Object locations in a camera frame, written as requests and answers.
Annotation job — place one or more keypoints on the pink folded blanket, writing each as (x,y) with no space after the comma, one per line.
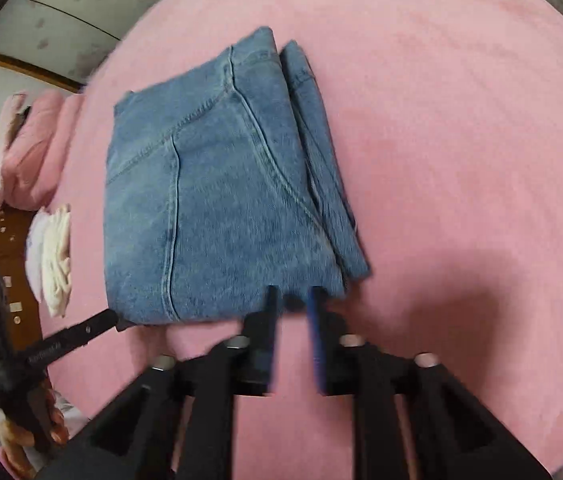
(36,150)

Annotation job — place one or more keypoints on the pink bed sheet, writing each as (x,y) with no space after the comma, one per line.
(436,185)

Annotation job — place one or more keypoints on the brown wooden headboard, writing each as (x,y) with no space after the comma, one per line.
(4,250)

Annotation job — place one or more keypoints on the cream fluffy folded garment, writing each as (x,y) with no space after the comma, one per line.
(59,260)

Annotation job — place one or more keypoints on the person's left hand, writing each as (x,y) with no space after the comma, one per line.
(54,422)

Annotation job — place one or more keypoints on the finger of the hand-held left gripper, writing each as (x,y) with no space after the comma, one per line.
(86,329)

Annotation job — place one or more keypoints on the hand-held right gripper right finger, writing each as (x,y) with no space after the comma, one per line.
(319,350)

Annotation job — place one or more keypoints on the white printed folded cloth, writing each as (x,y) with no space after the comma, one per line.
(35,250)

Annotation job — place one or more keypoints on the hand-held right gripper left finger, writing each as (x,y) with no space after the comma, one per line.
(261,355)

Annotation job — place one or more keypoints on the blue denim jacket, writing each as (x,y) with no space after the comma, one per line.
(221,195)

